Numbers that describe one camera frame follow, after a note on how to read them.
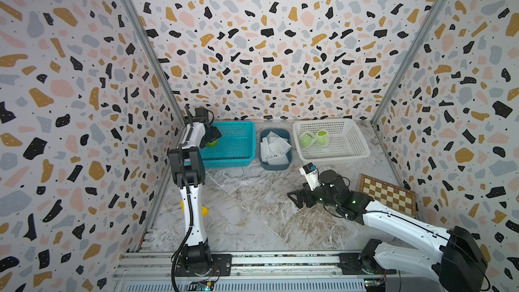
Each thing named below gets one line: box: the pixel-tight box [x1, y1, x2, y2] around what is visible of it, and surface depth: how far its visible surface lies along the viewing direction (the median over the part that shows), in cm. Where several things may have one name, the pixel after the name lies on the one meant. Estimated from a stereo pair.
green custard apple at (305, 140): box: [299, 132, 313, 149], surface depth 106 cm
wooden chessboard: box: [358, 173, 417, 217], surface depth 92 cm
